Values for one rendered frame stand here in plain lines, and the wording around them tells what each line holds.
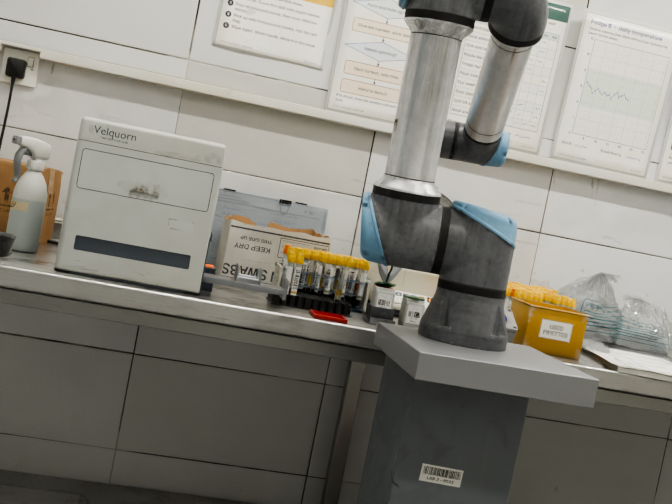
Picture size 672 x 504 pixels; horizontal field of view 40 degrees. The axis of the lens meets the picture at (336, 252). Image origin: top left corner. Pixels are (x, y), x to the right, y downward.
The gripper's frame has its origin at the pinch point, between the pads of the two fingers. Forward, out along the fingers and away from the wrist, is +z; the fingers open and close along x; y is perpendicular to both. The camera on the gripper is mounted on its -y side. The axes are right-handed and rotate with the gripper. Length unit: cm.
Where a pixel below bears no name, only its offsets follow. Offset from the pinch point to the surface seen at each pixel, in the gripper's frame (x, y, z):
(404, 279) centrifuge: -9.1, 22.0, 1.3
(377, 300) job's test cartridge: 1.5, -1.5, 5.0
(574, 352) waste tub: -42.6, -3.2, 8.3
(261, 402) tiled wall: 14, 57, 44
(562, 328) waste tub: -38.9, -3.1, 3.7
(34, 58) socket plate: 88, 55, -34
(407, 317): -5.8, -0.4, 7.5
